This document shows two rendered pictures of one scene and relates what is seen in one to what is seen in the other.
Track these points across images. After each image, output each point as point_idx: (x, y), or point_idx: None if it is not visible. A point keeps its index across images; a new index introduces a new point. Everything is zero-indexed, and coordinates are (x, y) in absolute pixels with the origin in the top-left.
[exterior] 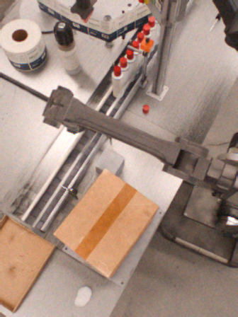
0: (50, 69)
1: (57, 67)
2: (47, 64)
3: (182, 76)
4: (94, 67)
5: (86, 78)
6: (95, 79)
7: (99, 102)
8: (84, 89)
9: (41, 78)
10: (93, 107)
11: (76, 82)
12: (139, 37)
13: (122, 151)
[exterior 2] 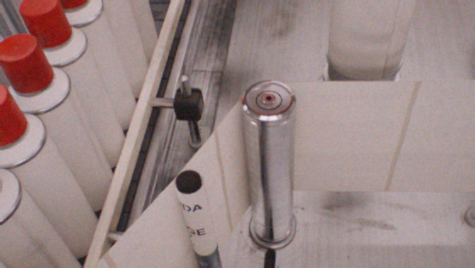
0: (430, 43)
1: (412, 58)
2: (459, 53)
3: None
4: None
5: (279, 61)
6: (244, 70)
7: (209, 56)
8: (265, 31)
9: (432, 10)
10: (219, 39)
11: (305, 41)
12: (20, 35)
13: None
